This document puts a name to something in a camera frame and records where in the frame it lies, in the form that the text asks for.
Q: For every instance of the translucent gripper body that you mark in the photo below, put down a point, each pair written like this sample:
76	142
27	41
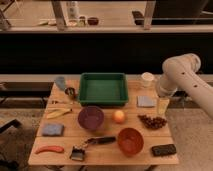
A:
162	105

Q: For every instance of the yellow banana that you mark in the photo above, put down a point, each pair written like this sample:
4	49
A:
58	113

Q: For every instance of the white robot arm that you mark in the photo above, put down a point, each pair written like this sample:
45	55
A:
180	72

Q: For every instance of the bunch of dark grapes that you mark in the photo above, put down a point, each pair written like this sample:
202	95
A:
152	123

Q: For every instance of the grey folded cloth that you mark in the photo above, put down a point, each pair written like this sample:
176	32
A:
145	101

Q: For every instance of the white paper cup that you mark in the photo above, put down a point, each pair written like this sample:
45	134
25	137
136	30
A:
146	79

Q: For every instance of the yellow apple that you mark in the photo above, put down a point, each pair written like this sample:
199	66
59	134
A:
118	116

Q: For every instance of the black rectangular block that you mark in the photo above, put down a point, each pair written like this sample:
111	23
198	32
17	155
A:
163	150

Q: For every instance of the orange bowl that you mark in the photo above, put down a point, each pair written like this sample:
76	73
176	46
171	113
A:
130	141

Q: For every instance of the green plastic tray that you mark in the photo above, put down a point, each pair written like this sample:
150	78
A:
103	89

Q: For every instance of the purple bowl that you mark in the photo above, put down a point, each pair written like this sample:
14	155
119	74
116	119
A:
91	118

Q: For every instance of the dark metal can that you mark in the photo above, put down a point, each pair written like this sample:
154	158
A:
70	91

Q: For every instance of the blue grey cup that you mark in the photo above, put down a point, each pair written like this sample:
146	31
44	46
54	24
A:
60	83

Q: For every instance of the dark bowl on shelf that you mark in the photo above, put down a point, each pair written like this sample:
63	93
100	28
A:
93	21

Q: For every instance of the blue sponge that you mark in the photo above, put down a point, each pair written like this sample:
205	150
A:
52	130

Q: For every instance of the small jar on shelf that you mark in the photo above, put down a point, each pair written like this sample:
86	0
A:
82	21

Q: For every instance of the clear bottle on shelf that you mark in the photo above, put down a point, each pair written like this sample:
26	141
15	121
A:
73	12

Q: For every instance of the red chili pepper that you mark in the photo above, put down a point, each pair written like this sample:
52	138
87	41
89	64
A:
56	149

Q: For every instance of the black handled brush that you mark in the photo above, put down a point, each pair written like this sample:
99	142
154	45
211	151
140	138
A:
78	152

